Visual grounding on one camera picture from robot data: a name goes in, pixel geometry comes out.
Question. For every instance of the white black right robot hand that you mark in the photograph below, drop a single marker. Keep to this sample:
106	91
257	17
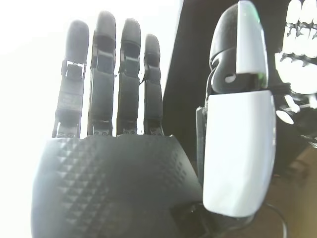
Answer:
111	186

